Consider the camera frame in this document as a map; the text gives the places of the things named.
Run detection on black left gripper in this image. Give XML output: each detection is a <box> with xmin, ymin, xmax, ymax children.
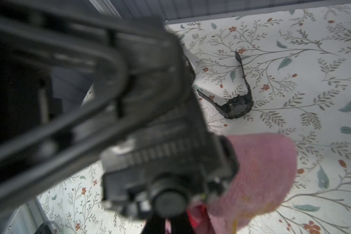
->
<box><xmin>0</xmin><ymin>1</ymin><xmax>210</xmax><ymax>215</ymax></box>

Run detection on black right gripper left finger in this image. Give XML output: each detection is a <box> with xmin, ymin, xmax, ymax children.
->
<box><xmin>141</xmin><ymin>214</ymin><xmax>166</xmax><ymax>234</ymax></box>

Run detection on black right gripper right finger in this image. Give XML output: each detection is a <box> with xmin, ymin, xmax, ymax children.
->
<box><xmin>170</xmin><ymin>213</ymin><xmax>196</xmax><ymax>234</ymax></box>

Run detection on black watch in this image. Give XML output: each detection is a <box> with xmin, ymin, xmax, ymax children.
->
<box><xmin>101</xmin><ymin>133</ymin><xmax>239</xmax><ymax>220</ymax></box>

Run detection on pink cloth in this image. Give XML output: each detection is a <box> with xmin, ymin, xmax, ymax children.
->
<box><xmin>188</xmin><ymin>133</ymin><xmax>297</xmax><ymax>234</ymax></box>

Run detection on black strap wristwatch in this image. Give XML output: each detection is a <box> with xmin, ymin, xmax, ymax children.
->
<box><xmin>197</xmin><ymin>51</ymin><xmax>254</xmax><ymax>120</ymax></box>

